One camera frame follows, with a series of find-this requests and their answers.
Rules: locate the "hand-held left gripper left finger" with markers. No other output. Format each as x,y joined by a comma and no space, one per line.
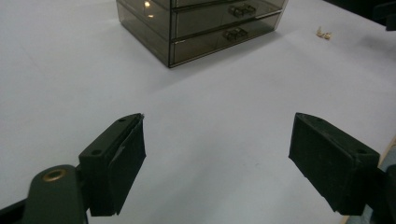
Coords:
124,161

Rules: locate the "smoky transparent drawer organizer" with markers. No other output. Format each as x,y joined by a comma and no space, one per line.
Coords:
143,25

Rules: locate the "white table sheet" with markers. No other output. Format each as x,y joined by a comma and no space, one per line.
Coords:
218,124

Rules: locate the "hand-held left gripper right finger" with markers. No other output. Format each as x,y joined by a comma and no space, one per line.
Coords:
330,161

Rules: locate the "black curtain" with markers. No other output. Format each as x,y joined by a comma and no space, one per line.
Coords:
358,7

